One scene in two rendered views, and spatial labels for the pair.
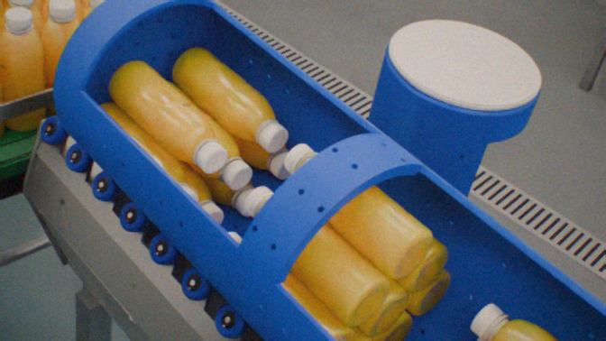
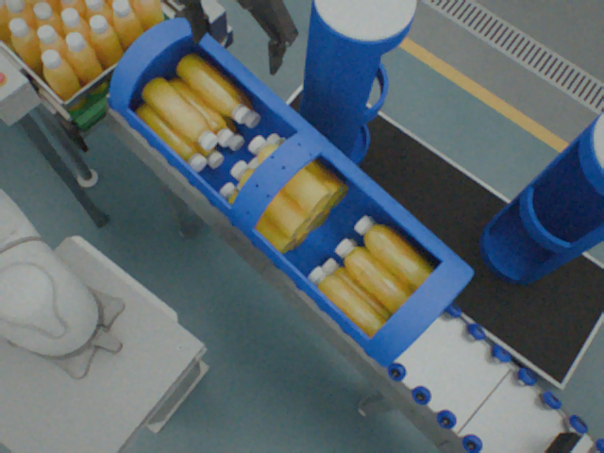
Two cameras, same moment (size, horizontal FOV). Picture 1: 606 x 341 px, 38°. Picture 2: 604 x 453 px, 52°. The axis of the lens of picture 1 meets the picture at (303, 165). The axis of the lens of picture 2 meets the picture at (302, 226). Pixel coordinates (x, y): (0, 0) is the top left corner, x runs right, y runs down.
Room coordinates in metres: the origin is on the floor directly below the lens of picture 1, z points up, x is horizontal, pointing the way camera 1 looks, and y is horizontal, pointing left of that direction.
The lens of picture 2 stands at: (0.22, -0.05, 2.40)
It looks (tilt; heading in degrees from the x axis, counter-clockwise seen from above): 71 degrees down; 353
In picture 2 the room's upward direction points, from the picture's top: 10 degrees clockwise
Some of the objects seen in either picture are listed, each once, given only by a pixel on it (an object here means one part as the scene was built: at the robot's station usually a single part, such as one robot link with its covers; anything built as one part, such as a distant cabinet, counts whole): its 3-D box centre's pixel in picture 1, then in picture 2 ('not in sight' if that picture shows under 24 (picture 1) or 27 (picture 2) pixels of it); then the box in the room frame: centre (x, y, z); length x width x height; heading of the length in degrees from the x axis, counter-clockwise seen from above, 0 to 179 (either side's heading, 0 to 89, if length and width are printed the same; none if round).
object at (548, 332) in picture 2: not in sight; (425, 223); (1.08, -0.64, 0.07); 1.50 x 0.52 x 0.15; 56
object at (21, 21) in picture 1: (19, 18); (75, 41); (1.11, 0.47, 1.09); 0.04 x 0.04 x 0.02
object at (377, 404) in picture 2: not in sight; (380, 402); (0.36, -0.43, 0.31); 0.06 x 0.06 x 0.63; 49
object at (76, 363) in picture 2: not in sight; (72, 324); (0.42, 0.36, 1.10); 0.22 x 0.18 x 0.06; 68
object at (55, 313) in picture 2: not in sight; (38, 301); (0.44, 0.38, 1.24); 0.18 x 0.16 x 0.22; 46
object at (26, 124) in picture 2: not in sight; (61, 171); (1.02, 0.66, 0.50); 0.04 x 0.04 x 1.00; 49
